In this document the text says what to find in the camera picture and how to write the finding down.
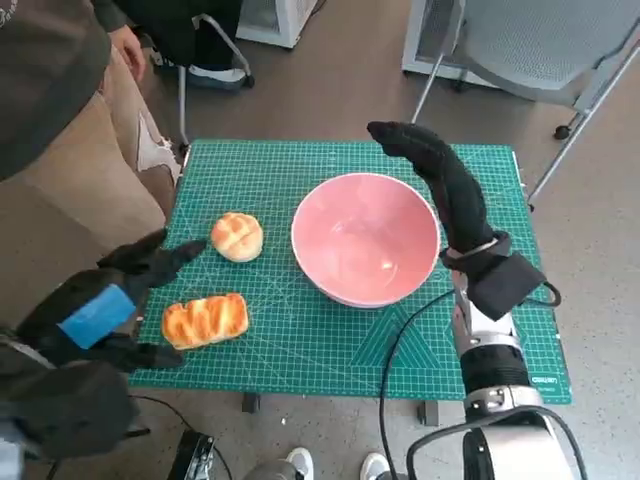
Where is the pink bowl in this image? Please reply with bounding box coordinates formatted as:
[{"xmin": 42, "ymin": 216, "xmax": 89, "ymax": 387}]
[{"xmin": 290, "ymin": 172, "xmax": 442, "ymax": 309}]

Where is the grey rounded robot leg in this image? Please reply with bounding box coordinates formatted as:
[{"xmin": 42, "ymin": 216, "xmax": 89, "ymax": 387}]
[{"xmin": 244, "ymin": 459, "xmax": 301, "ymax": 480}]

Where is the round toy bread bun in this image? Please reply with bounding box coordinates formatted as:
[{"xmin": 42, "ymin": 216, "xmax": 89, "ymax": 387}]
[{"xmin": 209, "ymin": 211, "xmax": 265, "ymax": 263}]

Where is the person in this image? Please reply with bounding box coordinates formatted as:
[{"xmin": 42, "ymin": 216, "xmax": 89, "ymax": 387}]
[
  {"xmin": 119, "ymin": 0, "xmax": 254, "ymax": 92},
  {"xmin": 0, "ymin": 0, "xmax": 182, "ymax": 276}
]

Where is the white mesh cabinet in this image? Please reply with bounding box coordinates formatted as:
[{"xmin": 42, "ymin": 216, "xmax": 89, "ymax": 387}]
[
  {"xmin": 402, "ymin": 0, "xmax": 501, "ymax": 89},
  {"xmin": 234, "ymin": 0, "xmax": 326, "ymax": 49}
]

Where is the rectangular striped toy bread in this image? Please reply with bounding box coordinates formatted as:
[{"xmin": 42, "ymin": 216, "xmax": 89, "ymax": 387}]
[{"xmin": 161, "ymin": 293, "xmax": 250, "ymax": 351}]

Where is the metal frame office chair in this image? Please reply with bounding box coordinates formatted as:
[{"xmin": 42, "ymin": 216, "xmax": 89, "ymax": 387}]
[{"xmin": 177, "ymin": 12, "xmax": 256, "ymax": 151}]

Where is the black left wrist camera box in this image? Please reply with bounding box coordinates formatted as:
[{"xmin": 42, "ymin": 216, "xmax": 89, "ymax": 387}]
[{"xmin": 0, "ymin": 359, "xmax": 141, "ymax": 461}]

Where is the white shoe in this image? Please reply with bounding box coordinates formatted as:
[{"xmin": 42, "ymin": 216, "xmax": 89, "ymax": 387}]
[
  {"xmin": 285, "ymin": 446, "xmax": 315, "ymax": 480},
  {"xmin": 360, "ymin": 452, "xmax": 389, "ymax": 480}
]

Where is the black device with connectors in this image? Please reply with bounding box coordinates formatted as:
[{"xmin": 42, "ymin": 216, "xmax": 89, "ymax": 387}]
[{"xmin": 167, "ymin": 429, "xmax": 216, "ymax": 480}]

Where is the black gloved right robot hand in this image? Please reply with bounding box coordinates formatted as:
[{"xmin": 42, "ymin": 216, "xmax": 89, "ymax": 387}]
[{"xmin": 366, "ymin": 119, "xmax": 501, "ymax": 254}]

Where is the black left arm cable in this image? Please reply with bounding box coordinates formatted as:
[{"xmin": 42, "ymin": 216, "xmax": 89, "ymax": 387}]
[{"xmin": 127, "ymin": 394, "xmax": 231, "ymax": 480}]

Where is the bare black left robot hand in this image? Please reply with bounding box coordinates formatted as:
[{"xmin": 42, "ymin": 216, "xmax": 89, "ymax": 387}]
[{"xmin": 14, "ymin": 227, "xmax": 209, "ymax": 371}]

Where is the person's hand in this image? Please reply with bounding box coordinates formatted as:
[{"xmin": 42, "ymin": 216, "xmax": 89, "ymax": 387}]
[{"xmin": 110, "ymin": 24, "xmax": 147, "ymax": 81}]

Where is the grey mesh chair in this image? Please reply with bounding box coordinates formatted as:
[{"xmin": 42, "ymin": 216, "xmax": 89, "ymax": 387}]
[{"xmin": 409, "ymin": 0, "xmax": 640, "ymax": 206}]

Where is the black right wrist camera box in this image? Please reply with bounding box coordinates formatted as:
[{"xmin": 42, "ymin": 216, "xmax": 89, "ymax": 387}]
[{"xmin": 472, "ymin": 254, "xmax": 564, "ymax": 322}]

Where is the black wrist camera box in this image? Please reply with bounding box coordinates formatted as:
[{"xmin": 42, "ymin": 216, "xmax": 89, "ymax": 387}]
[
  {"xmin": 472, "ymin": 254, "xmax": 564, "ymax": 322},
  {"xmin": 0, "ymin": 359, "xmax": 141, "ymax": 461}
]

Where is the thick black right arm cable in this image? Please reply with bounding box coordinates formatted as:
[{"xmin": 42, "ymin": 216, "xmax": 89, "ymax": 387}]
[{"xmin": 407, "ymin": 404, "xmax": 591, "ymax": 480}]

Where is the green cutting mat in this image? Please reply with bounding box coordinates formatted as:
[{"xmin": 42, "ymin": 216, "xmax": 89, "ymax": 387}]
[{"xmin": 127, "ymin": 139, "xmax": 573, "ymax": 405}]

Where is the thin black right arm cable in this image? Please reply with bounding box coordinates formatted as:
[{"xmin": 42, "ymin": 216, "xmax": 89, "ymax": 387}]
[{"xmin": 378, "ymin": 289, "xmax": 459, "ymax": 480}]

